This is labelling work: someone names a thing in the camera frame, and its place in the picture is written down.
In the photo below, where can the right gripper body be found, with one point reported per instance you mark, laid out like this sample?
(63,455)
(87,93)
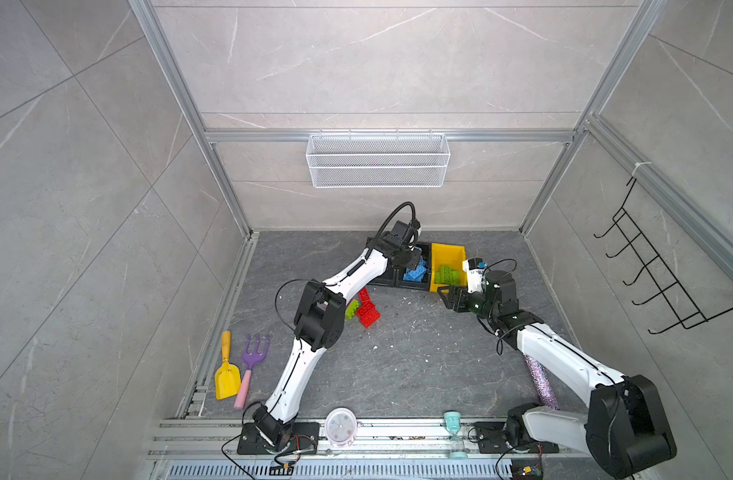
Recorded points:
(473,302)

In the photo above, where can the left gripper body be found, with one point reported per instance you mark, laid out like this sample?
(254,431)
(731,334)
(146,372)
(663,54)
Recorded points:
(410,255)

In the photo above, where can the blue lego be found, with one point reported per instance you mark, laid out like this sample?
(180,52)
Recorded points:
(416,275)

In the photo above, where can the green lego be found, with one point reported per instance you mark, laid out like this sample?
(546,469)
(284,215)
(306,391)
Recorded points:
(352,308)
(446,275)

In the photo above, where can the red lego brick stack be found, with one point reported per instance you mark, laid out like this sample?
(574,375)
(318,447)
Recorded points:
(367,312)

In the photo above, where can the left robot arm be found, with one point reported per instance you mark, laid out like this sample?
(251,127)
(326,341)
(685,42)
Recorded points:
(319,322)

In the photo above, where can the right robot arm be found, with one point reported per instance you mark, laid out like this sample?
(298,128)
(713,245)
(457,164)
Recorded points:
(625,428)

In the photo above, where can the right black storage bin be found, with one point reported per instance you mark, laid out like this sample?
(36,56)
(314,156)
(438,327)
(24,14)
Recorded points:
(425,252)

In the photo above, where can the yellow storage bin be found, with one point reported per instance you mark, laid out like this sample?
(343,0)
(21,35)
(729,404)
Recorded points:
(443,254)

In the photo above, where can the glittery purple roll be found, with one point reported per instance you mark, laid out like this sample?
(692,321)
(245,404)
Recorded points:
(541,382)

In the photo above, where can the teal hourglass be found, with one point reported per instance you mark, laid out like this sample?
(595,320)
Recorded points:
(452,424)

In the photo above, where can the purple toy tool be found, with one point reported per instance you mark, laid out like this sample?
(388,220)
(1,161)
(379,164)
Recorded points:
(257,347)

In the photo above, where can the white round timer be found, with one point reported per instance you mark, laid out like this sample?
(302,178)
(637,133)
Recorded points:
(340,427)

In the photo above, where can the yellow toy shovel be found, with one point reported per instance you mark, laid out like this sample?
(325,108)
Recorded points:
(227,377)

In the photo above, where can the white wire mesh basket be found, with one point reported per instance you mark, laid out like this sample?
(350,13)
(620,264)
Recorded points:
(386,160)

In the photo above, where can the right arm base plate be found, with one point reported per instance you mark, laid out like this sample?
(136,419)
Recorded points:
(492,437)

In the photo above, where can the black wire hook rack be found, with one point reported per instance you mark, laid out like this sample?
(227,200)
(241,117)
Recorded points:
(655,268)

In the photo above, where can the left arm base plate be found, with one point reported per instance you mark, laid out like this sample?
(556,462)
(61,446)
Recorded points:
(252,442)

